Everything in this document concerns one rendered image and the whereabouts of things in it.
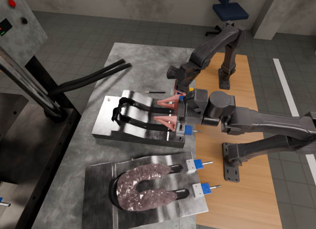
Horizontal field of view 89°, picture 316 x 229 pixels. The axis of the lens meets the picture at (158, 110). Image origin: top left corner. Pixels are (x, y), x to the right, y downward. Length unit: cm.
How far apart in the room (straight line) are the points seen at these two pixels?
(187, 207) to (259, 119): 47
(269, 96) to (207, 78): 144
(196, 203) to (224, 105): 49
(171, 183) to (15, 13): 108
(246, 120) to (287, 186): 155
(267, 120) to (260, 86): 204
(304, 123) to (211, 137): 47
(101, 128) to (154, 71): 58
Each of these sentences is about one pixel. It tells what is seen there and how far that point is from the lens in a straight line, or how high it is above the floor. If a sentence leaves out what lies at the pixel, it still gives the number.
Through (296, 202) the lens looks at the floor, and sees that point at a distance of 207.
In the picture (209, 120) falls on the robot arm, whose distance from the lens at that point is 52.
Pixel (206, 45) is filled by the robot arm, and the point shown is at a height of 121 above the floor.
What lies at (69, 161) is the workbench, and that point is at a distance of 99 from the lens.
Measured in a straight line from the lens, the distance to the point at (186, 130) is 84.
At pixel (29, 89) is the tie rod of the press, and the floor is 108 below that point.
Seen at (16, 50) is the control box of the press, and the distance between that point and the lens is 108.
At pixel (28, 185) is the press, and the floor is 78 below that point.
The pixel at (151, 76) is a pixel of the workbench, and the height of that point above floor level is 80.
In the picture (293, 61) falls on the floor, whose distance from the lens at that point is 330.
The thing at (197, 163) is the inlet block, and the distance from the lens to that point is 82.
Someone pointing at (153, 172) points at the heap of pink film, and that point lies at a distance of 75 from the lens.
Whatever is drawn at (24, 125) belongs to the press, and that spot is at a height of 79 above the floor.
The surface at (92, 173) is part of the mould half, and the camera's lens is 80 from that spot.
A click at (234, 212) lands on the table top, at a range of 92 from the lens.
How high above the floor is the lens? 165
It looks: 57 degrees down
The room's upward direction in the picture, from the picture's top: straight up
